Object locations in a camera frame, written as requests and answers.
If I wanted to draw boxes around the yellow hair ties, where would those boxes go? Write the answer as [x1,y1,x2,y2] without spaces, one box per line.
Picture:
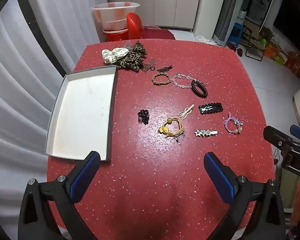
[159,117,186,138]

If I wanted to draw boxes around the white cabinet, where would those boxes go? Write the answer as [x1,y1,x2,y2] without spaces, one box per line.
[111,0,203,32]

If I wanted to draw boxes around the black folding chair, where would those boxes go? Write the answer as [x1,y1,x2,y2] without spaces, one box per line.
[241,25,268,62]

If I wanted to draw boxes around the clear bead bracelet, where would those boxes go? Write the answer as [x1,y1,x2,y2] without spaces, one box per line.
[172,73,194,89]

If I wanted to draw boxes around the colourful packets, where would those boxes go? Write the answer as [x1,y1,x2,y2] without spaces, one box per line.
[264,42,300,80]

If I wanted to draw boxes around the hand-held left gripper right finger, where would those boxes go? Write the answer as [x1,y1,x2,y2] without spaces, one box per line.
[203,152,287,240]

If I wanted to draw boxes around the white shallow box tray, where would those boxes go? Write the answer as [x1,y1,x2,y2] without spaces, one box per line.
[44,65,119,162]

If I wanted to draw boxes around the silver star hair clip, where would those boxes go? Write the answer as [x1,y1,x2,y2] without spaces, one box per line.
[194,129,218,137]

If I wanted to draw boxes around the blue stool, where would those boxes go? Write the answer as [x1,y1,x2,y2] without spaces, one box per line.
[227,22,244,45]

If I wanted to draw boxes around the dark red stool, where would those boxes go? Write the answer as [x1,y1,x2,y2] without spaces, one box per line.
[141,26,176,40]

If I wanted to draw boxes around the grey curtain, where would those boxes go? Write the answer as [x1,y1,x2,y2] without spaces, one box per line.
[214,0,241,47]

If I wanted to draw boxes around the green plant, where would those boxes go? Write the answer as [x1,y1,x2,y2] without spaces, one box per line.
[259,26,275,45]

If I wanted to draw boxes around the purple hair ties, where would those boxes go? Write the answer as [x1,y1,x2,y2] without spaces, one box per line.
[223,113,244,134]

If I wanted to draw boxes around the translucent plastic basin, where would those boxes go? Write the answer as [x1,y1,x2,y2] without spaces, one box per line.
[91,2,140,30]

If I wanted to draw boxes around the cream dotted scrunchie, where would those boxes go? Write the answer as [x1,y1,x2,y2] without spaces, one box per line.
[101,47,129,64]

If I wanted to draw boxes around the pink bow hair clip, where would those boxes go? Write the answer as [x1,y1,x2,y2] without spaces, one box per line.
[177,104,195,119]

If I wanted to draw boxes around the red plastic bucket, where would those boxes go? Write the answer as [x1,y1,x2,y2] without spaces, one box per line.
[102,29,129,42]

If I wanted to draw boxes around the brown braided bracelet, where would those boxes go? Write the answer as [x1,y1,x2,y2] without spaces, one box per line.
[152,71,171,85]

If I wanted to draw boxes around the leopard print scrunchie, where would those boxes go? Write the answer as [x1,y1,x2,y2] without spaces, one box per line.
[115,41,148,72]

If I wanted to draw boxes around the white curtain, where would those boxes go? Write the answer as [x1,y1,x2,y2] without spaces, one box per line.
[0,0,108,240]

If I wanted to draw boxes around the black flower snap clip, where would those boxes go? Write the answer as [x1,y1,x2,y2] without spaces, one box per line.
[198,102,224,115]

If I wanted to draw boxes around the dark screen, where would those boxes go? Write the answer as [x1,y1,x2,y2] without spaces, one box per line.
[272,0,300,53]

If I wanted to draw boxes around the black spiral hair tie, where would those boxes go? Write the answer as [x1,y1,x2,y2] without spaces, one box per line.
[191,79,207,97]

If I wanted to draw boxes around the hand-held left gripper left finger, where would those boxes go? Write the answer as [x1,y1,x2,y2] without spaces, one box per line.
[18,151,101,240]

